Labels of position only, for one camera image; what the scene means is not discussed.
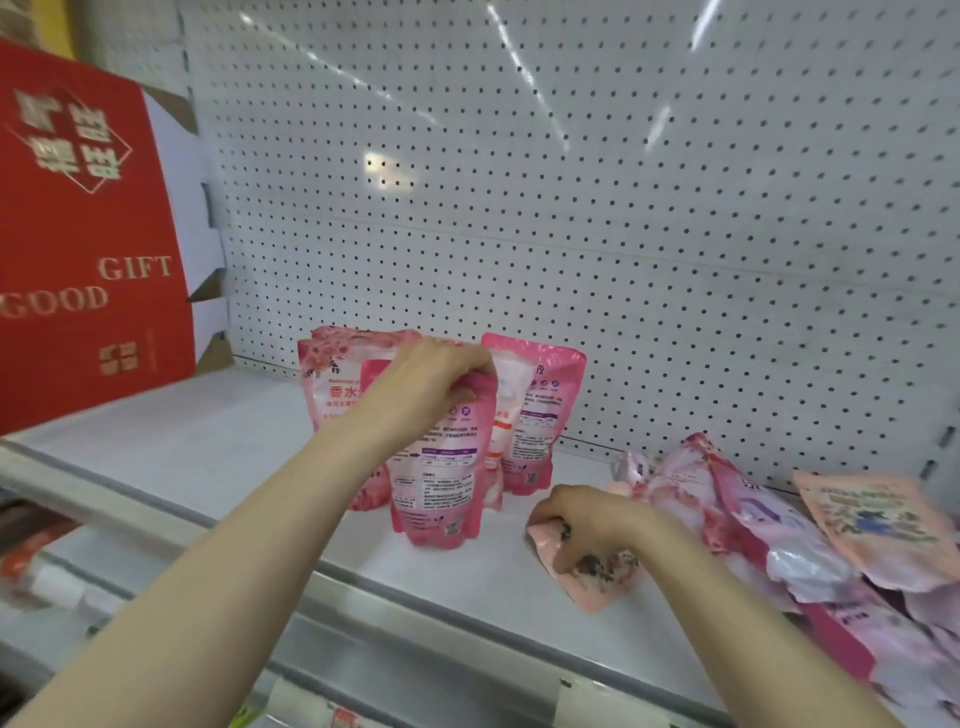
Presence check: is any person's left hand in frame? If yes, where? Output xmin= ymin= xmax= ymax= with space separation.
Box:
xmin=357 ymin=337 xmax=500 ymax=460

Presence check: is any peach floral pouch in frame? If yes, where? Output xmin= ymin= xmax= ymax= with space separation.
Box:
xmin=525 ymin=517 xmax=644 ymax=616

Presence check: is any shelf price tag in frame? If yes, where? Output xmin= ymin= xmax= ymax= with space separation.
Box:
xmin=258 ymin=673 xmax=369 ymax=728

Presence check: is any pink floral refill pouch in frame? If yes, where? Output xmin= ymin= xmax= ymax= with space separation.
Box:
xmin=297 ymin=325 xmax=423 ymax=513

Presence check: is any red gift box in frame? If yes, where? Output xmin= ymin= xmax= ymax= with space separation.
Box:
xmin=0 ymin=39 xmax=198 ymax=438

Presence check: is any pale pink crumpled pouch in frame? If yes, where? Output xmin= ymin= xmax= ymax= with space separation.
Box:
xmin=780 ymin=577 xmax=960 ymax=710

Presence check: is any pink pouch with purple label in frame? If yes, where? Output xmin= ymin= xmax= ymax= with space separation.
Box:
xmin=480 ymin=333 xmax=588 ymax=498

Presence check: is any white metal shelf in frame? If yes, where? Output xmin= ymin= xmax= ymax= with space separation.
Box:
xmin=0 ymin=366 xmax=960 ymax=728

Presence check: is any pink pouch with orange label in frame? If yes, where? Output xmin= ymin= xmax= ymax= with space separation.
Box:
xmin=480 ymin=352 xmax=519 ymax=513

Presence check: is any person's right forearm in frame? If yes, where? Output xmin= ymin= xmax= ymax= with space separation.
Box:
xmin=628 ymin=510 xmax=905 ymax=728

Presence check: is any large pink floral pouch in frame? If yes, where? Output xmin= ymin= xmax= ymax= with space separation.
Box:
xmin=611 ymin=432 xmax=880 ymax=612

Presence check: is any white perforated back panel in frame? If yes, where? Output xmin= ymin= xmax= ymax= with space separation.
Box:
xmin=75 ymin=0 xmax=960 ymax=496

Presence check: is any pink pouch with white panel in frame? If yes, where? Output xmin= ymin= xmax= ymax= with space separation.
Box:
xmin=384 ymin=371 xmax=501 ymax=552

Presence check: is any peach pouch with blue print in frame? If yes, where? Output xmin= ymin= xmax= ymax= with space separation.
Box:
xmin=792 ymin=470 xmax=960 ymax=595

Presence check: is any red packet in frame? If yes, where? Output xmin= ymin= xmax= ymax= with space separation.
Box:
xmin=0 ymin=517 xmax=80 ymax=590

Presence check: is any person's left forearm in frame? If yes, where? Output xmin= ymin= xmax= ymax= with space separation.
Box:
xmin=0 ymin=420 xmax=391 ymax=728

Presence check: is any person's right hand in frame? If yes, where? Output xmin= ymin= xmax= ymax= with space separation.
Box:
xmin=527 ymin=483 xmax=663 ymax=577

